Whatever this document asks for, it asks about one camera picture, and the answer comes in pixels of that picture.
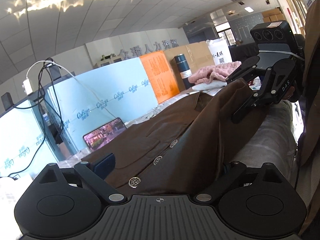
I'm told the smartphone playing video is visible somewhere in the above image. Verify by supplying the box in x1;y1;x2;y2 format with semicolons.
82;118;126;152

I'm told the white power adapter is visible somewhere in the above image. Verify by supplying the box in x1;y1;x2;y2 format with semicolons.
22;78;33;95

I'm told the dark blue thermos bottle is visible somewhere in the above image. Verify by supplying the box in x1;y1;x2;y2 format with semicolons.
174;54;193;89

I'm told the glass door cabinet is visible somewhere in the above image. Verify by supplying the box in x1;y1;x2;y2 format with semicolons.
93;54;124;69

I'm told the black cable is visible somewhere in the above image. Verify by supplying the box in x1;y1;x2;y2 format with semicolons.
0;59;75;181

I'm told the white fleece garment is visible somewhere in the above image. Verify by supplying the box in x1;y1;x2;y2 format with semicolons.
192;80;227;91

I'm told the pink knitted sweater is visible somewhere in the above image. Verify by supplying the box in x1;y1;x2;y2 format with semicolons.
188;61;241;85

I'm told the orange paper board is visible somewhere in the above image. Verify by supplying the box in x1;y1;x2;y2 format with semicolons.
139;51;180;103

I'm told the brown cardboard sheet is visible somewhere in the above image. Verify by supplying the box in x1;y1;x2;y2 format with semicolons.
164;41;215;92

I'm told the light blue foam board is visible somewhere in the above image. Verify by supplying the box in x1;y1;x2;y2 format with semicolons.
1;58;158;177

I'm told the white printed bag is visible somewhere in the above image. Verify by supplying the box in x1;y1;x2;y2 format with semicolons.
206;38;232;65

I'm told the black sofa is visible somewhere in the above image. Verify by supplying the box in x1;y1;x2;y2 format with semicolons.
229;42;259;62

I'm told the brown leather jacket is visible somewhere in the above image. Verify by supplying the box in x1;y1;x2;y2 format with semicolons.
82;77;273;197

